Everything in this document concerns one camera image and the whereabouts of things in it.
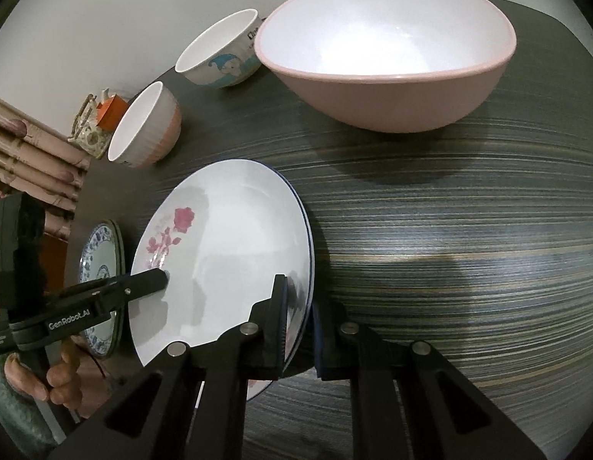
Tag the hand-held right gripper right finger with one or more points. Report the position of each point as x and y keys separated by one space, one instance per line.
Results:
x=320 y=345

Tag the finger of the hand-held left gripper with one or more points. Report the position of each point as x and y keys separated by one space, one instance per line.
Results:
x=148 y=282

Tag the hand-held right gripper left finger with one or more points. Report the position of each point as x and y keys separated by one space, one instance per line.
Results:
x=279 y=335

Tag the small blue floral plate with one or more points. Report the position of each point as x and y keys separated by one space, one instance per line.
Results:
x=97 y=254

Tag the white plate with pink flowers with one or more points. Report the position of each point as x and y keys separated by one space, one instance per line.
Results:
x=229 y=249

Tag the ribbed white pink bowl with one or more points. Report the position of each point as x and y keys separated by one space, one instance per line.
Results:
x=152 y=129

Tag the white bowl with cartoon print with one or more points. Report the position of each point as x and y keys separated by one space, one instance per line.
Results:
x=219 y=64

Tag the large pink bowl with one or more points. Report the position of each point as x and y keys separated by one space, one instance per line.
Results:
x=373 y=100

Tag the person's left hand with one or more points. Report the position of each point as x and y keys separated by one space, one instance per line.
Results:
x=61 y=378

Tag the beige patterned curtain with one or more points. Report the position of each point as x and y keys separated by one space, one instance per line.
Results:
x=28 y=163

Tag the floral ceramic teapot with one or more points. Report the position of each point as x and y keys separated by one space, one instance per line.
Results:
x=92 y=141

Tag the orange tea cup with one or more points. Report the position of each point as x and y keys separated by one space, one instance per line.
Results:
x=109 y=112

